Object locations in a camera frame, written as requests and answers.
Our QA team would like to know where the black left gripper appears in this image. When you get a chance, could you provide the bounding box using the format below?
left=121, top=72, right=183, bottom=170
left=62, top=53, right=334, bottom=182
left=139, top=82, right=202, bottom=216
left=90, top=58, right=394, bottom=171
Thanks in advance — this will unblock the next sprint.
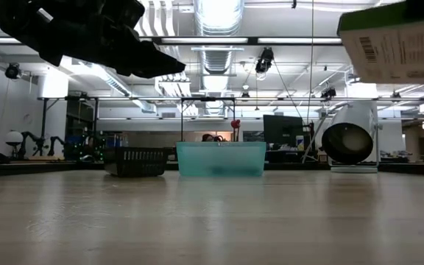
left=0, top=0, right=187, bottom=80

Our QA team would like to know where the white product box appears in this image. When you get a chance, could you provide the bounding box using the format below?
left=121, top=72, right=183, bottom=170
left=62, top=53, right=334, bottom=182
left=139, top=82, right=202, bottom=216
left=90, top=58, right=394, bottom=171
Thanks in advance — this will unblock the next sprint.
left=336, top=0, right=424, bottom=85

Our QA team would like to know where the translucent green plastic bin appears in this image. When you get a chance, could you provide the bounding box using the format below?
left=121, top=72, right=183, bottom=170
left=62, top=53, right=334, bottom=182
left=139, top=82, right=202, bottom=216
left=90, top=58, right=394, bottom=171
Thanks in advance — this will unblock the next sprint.
left=176, top=141, right=267, bottom=178

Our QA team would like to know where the dark storage shelf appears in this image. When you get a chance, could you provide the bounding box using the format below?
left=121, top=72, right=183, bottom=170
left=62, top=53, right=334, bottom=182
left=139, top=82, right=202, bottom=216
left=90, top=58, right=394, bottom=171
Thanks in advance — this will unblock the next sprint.
left=63, top=98, right=101, bottom=160

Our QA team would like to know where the black plastic mesh basket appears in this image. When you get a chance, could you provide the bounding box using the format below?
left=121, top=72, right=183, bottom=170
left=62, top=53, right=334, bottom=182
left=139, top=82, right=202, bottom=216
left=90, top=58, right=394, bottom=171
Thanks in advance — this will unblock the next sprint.
left=103, top=146, right=169, bottom=178

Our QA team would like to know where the black monitor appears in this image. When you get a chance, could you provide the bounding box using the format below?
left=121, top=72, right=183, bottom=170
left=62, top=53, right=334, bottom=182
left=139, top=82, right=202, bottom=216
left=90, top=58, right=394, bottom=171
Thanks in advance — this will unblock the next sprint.
left=263, top=114, right=305, bottom=145

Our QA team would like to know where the white globe lamp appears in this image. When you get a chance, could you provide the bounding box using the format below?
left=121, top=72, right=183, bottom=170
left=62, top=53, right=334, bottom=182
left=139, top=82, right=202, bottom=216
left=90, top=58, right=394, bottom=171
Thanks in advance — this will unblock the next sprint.
left=5, top=130, right=25, bottom=159

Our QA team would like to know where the white cylindrical lamp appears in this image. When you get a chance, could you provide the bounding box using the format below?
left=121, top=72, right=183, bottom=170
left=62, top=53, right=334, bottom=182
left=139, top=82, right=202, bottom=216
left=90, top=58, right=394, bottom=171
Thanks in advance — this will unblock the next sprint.
left=321, top=102, right=383, bottom=174

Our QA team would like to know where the long horizontal metal rail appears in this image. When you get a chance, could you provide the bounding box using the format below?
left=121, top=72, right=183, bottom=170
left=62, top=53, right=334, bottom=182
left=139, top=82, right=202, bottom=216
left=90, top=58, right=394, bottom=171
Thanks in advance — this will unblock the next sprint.
left=37, top=96, right=424, bottom=103

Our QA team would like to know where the silver ventilation duct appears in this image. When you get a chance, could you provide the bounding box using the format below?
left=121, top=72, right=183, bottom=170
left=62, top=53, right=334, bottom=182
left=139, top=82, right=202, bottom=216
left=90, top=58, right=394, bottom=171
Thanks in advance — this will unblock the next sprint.
left=192, top=0, right=245, bottom=75

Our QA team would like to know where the black overhead frame beam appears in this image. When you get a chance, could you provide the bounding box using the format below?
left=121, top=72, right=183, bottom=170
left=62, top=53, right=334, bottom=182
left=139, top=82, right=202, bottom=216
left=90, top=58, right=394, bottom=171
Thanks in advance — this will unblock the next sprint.
left=0, top=36, right=344, bottom=46

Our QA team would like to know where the black hanging camera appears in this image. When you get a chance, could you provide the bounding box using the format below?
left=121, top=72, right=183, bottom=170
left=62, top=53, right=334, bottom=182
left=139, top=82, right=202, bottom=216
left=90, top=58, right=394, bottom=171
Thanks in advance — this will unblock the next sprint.
left=254, top=46, right=275, bottom=74

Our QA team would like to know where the round black ceiling camera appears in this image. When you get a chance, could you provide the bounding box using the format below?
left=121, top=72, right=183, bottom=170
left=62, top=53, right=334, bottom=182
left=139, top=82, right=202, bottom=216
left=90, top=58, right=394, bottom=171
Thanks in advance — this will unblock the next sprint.
left=4, top=62, right=23, bottom=80

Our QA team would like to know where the black aluminium table frame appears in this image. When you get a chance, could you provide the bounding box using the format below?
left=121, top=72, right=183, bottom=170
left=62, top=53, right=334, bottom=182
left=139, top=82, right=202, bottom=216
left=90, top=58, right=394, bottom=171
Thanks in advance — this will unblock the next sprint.
left=0, top=160, right=424, bottom=177

